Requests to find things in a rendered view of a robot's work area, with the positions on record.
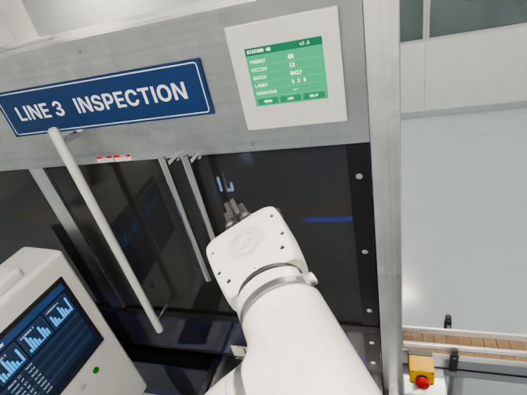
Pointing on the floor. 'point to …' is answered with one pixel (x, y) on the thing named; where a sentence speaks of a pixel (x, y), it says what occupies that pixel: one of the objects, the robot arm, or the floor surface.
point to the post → (386, 174)
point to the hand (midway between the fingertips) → (237, 215)
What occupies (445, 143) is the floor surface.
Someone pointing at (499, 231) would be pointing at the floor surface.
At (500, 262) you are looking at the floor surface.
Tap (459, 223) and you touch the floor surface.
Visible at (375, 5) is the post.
